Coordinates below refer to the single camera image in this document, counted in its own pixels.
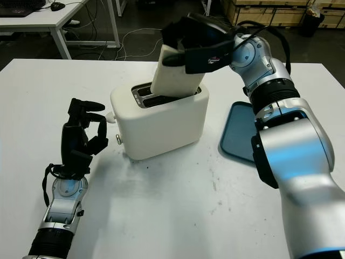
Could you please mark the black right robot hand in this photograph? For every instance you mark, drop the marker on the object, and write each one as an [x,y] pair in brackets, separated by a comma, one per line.
[205,32]

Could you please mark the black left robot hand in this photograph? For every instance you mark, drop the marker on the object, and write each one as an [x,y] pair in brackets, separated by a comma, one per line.
[72,140]

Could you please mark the white toaster lever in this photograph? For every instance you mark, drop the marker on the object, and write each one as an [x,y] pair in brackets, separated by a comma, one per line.
[110,117]

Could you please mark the white bread slice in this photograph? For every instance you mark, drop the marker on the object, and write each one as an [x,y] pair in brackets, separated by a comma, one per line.
[172,83]

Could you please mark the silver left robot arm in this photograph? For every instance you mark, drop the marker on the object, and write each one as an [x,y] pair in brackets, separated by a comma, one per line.
[62,210]

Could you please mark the silver toaster dial knob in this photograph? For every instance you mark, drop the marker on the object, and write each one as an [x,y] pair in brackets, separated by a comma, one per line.
[118,139]

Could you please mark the cream white two-slot toaster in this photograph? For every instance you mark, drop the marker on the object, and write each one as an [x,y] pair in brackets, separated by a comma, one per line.
[161,129]

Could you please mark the blue plastic tray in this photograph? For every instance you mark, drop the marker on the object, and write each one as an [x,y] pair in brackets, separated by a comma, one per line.
[237,129]

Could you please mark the plywood crate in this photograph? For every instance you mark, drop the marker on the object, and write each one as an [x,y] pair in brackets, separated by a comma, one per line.
[269,13]
[334,16]

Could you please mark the black trash bin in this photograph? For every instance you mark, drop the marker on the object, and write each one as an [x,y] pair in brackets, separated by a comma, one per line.
[311,27]

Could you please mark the crumpled beige paper trash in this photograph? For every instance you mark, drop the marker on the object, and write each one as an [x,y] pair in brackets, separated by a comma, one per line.
[313,11]

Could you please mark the white shoe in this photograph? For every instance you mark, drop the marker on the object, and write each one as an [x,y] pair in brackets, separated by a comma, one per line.
[74,22]

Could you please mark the white office desk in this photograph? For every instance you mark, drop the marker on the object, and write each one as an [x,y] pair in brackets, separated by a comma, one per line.
[32,21]

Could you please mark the black computer mouse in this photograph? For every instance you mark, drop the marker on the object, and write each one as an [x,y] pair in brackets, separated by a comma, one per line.
[57,6]

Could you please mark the black laptop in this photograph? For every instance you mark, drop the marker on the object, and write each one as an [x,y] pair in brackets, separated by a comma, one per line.
[19,8]

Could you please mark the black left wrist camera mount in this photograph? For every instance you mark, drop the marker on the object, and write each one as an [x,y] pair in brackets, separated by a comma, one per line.
[79,166]

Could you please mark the white table frame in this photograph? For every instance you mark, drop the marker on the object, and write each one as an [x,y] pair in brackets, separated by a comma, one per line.
[120,8]

